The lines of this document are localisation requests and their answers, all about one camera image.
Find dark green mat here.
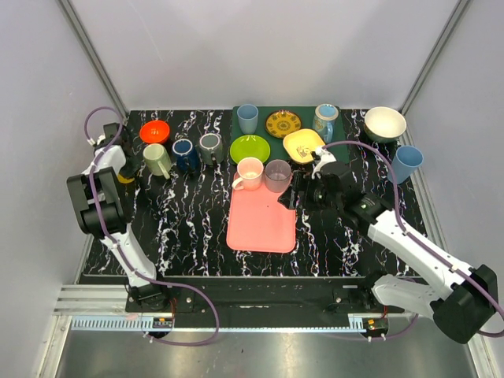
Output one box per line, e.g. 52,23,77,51
229,106,350,163

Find yellow square plate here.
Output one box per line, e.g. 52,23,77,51
283,128,325,164

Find pink ceramic mug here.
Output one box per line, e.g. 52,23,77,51
232,157,264,191

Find white floral ceramic bowl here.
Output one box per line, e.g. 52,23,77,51
364,106,407,143

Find lime green plate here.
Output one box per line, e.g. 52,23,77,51
230,135,271,164

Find light green ceramic mug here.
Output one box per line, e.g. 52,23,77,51
143,143,172,180

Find light blue patterned mug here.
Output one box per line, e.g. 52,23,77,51
312,104,339,144

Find purple translucent cup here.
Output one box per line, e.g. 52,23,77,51
265,159,291,193

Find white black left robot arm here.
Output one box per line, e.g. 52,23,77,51
66,123,170,312

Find light blue plastic cup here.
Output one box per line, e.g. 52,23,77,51
391,146,424,184

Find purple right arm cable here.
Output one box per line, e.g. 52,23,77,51
321,140,504,342

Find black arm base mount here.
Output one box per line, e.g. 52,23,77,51
172,276,402,316

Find yellow black patterned saucer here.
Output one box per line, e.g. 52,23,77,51
265,109,302,139

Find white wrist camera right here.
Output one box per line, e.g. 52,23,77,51
311,146,336,180

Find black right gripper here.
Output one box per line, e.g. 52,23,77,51
278,170,342,212

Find pink plastic tray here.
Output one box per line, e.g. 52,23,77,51
226,184,296,254

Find dark blue ceramic mug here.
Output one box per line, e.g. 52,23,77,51
172,139,199,174

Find light blue cup on mat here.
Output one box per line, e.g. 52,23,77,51
237,104,258,135

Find orange plastic bowl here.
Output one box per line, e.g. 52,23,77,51
139,120,170,144

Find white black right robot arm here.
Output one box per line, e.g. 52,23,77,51
278,161,498,344

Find grey ceramic mug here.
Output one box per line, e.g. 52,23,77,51
198,133,224,167

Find yellow glass mug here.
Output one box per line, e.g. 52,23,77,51
117,174,135,184

